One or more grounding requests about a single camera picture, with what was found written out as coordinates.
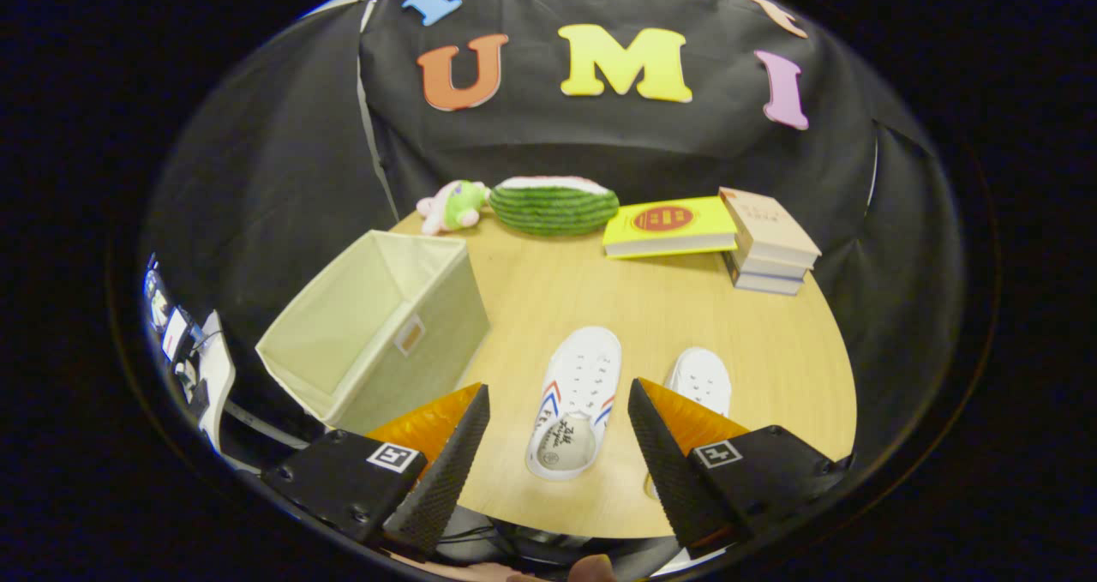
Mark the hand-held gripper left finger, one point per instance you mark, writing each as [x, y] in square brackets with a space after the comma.
[446, 470]

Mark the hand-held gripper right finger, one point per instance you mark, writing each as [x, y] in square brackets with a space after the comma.
[664, 466]

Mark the white shoe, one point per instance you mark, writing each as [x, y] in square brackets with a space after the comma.
[578, 385]
[698, 376]

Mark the beige fabric storage box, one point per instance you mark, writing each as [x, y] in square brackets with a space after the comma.
[428, 308]

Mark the pale grey book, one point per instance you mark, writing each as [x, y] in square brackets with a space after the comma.
[771, 269]
[767, 284]

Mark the yellow book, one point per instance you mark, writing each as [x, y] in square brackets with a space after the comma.
[668, 222]

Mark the tan cover book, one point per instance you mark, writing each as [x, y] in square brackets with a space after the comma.
[767, 222]

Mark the pink green plush toy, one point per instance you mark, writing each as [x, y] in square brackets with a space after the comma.
[458, 205]

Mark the watermelon slice plush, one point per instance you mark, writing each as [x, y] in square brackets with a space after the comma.
[553, 209]

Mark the distant lit screen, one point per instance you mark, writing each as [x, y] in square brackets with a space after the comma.
[176, 329]

